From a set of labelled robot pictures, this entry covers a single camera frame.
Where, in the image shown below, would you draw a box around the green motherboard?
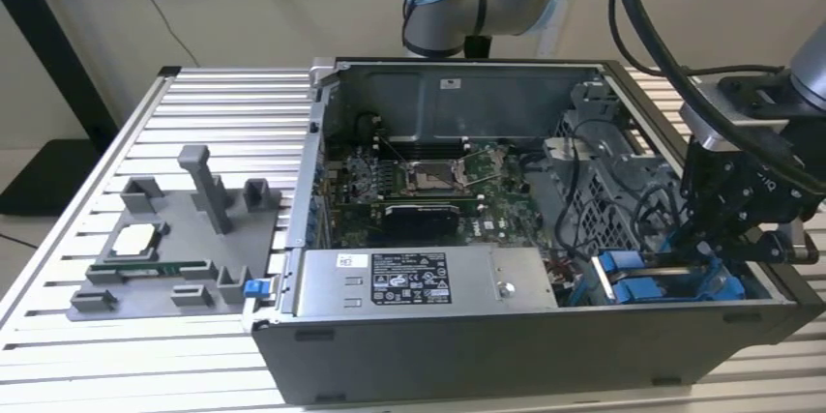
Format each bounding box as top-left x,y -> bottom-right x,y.
319,139 -> 563,250

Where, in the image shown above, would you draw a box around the metal socket cover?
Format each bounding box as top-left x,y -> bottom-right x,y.
457,149 -> 509,186

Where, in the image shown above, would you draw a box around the blue disk wire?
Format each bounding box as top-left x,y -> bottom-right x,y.
655,231 -> 688,262

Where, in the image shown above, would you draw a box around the perforated metal disk bay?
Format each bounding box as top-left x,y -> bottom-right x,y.
540,81 -> 686,259

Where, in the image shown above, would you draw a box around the black RAM slot row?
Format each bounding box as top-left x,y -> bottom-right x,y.
372,137 -> 471,161

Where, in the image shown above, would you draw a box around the black wire bundle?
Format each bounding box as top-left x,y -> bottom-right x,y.
553,118 -> 687,259

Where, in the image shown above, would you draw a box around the thin metal locking lever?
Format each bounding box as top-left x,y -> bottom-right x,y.
377,135 -> 409,163

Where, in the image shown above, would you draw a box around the silver CPU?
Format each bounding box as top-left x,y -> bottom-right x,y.
109,225 -> 164,259

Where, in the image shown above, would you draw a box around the red and black wires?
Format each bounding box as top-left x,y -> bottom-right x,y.
545,256 -> 583,289

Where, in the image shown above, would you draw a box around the green RAM stick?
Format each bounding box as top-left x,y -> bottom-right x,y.
89,262 -> 214,275

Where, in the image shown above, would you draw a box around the blue empty disk carrier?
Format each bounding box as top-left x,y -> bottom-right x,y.
615,277 -> 664,304

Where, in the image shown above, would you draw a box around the grey parts rack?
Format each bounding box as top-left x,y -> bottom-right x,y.
66,144 -> 284,323

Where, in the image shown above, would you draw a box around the hard disk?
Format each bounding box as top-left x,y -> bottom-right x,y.
592,248 -> 750,303

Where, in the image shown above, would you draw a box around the thin black wall cable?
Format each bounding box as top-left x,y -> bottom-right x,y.
120,0 -> 200,67

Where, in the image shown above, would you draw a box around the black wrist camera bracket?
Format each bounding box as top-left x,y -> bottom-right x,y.
716,69 -> 796,120

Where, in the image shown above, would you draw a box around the dark grey PC case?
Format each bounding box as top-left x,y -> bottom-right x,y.
241,55 -> 819,407

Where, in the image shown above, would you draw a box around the CPU socket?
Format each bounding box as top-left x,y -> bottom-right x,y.
403,160 -> 463,192

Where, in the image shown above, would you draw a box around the silver power supply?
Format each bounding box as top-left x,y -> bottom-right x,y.
293,246 -> 560,313

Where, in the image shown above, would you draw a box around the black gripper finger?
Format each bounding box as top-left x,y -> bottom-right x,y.
740,227 -> 820,265
662,189 -> 738,260

